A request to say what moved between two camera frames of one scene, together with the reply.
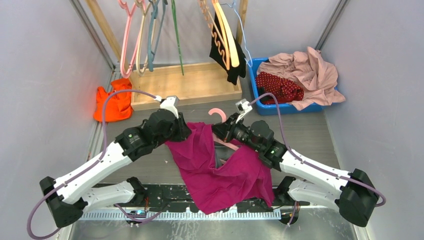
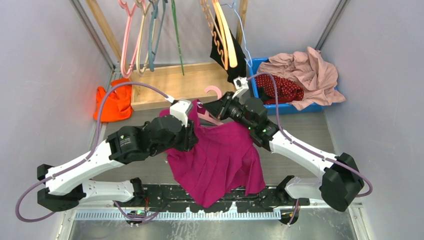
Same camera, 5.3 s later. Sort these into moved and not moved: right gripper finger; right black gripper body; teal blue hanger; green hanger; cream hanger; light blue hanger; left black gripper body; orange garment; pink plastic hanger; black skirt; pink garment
Moved: right black gripper body; right gripper finger; left black gripper body
Not moved: cream hanger; black skirt; orange garment; pink garment; teal blue hanger; light blue hanger; pink plastic hanger; green hanger
